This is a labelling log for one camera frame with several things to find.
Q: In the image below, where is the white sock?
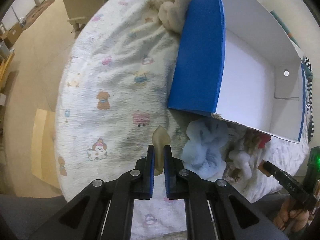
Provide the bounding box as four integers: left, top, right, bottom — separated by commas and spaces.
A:
228, 150, 252, 180

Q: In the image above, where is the beige frilly scrunchie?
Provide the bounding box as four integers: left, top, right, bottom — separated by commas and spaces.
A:
221, 125, 260, 183

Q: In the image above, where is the light blue fluffy scrunchie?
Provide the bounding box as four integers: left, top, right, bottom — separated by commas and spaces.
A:
181, 118, 229, 180

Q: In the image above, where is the beige translucent soft piece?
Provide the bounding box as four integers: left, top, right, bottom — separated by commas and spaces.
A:
152, 126, 171, 176

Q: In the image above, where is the red pink soft object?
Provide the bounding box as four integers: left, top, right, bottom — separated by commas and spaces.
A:
258, 133, 271, 149

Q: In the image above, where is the person's right hand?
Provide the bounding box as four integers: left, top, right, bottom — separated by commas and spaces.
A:
273, 197, 310, 232

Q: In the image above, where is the black white striped cloth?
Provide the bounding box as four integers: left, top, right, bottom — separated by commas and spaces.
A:
302, 56, 315, 142

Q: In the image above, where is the cardboard sheet on floor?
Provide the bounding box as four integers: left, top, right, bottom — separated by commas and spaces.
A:
30, 108, 60, 189

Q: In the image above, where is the blue and white cardboard box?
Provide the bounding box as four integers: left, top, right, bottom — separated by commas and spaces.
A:
168, 0, 306, 142

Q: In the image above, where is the cream fluffy plush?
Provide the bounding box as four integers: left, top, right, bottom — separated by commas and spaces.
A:
149, 0, 192, 35

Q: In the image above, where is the brown cardboard box on floor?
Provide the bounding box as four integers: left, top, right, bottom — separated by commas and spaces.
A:
1, 22, 23, 48

